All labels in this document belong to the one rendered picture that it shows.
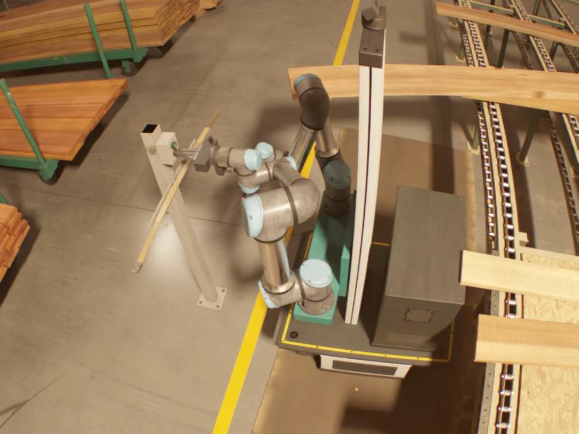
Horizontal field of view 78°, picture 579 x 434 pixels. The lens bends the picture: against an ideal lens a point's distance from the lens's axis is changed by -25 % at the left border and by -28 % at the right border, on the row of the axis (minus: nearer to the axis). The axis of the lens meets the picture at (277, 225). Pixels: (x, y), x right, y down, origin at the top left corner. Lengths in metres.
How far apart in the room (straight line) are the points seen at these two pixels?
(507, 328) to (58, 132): 3.29
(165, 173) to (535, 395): 1.75
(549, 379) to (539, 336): 0.19
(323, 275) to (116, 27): 3.48
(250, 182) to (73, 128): 2.11
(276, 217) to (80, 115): 2.58
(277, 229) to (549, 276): 1.21
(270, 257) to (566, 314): 1.29
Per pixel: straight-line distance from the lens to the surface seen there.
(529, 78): 3.07
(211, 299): 2.70
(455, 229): 1.95
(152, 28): 4.35
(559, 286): 1.97
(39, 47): 5.43
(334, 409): 2.41
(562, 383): 1.85
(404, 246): 1.85
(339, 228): 2.09
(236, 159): 1.67
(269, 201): 1.35
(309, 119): 1.74
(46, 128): 3.78
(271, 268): 1.55
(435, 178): 3.32
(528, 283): 1.90
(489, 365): 1.73
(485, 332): 1.72
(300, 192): 1.37
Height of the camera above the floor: 2.35
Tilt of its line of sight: 52 degrees down
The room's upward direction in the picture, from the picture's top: 8 degrees counter-clockwise
